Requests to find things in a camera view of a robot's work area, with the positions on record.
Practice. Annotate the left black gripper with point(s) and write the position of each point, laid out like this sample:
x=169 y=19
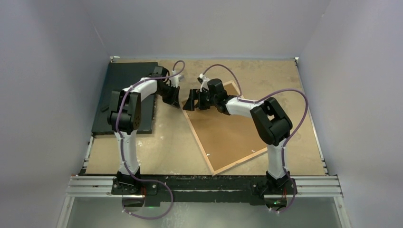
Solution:
x=174 y=100

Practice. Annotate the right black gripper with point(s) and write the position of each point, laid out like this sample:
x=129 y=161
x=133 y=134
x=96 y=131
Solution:
x=196 y=94

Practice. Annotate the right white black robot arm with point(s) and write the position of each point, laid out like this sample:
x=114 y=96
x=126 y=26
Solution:
x=271 y=121

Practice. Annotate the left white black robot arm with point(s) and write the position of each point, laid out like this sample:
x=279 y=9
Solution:
x=126 y=114

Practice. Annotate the black flat box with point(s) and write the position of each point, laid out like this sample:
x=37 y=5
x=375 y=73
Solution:
x=118 y=77

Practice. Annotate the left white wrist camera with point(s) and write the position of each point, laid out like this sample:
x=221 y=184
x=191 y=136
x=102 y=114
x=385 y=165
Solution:
x=175 y=79

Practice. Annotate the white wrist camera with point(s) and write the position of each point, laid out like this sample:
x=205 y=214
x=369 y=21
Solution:
x=203 y=80
x=175 y=79

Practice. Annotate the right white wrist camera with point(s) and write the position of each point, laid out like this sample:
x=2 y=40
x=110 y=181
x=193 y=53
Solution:
x=203 y=80

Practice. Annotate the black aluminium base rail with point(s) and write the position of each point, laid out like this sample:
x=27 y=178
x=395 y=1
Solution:
x=206 y=189

